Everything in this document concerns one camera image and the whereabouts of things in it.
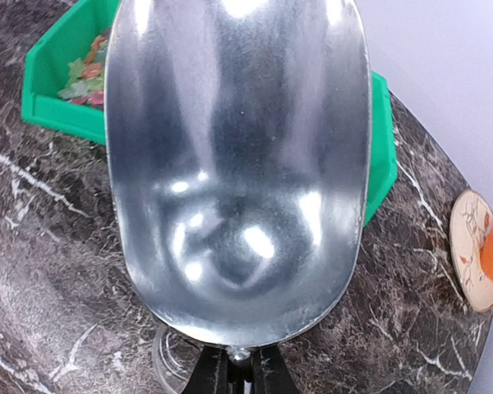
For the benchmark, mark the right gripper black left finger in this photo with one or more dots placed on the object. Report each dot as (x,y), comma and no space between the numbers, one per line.
(210,375)

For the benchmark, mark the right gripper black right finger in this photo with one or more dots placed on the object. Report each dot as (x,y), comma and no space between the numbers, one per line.
(270,373)

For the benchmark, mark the metal scoop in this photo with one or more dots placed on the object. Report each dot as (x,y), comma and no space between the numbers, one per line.
(239,147)

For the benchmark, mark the green bin with popsicle candies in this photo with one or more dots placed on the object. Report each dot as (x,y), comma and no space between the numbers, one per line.
(384,163)

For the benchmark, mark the green bin with star candies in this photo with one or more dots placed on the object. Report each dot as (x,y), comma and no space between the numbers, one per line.
(47,71)

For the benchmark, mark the clear plastic cup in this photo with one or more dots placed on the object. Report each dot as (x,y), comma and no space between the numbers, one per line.
(174,358)

